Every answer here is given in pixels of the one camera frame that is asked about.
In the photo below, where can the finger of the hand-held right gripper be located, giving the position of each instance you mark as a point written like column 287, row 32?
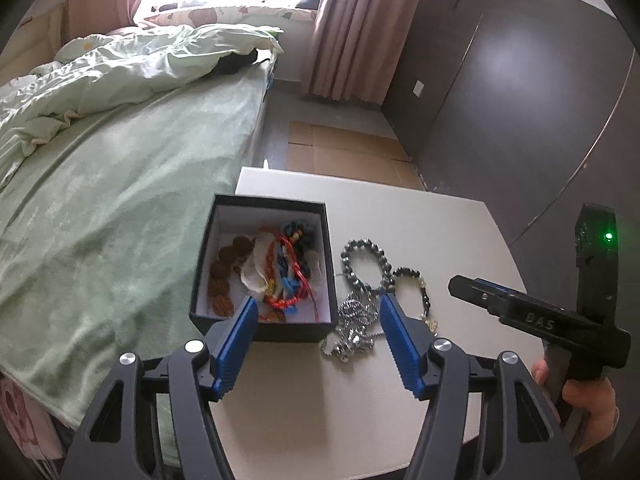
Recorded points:
column 475, row 292

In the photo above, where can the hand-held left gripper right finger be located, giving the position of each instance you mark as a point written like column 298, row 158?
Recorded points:
column 400, row 345

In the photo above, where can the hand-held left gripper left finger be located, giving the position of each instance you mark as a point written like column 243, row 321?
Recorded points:
column 235, row 355

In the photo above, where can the black jewelry box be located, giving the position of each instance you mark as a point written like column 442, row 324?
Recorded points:
column 280, row 332

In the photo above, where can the person's right hand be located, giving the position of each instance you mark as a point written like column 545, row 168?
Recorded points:
column 592, row 405

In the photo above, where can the white fabric piece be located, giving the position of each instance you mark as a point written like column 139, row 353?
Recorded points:
column 255, row 280

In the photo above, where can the dark blue knitted band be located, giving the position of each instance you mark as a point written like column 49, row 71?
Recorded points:
column 306, row 237

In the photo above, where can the green bed blanket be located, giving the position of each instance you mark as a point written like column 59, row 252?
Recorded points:
column 125, row 210

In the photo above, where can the dark brown wardrobe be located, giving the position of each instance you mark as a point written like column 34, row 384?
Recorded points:
column 500, row 110

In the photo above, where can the flat cardboard sheets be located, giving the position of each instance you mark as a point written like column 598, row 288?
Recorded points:
column 345, row 150

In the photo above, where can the pink floral bed sheet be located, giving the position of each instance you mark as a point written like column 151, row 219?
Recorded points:
column 20, row 415

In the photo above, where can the white mattress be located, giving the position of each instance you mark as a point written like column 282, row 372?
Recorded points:
column 262, row 110

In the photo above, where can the pale green duvet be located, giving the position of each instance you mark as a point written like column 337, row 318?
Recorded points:
column 125, row 65

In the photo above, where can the floral pillow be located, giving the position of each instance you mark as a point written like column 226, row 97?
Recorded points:
column 225, row 12

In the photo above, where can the white wall socket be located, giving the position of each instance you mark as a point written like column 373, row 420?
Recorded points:
column 419, row 89

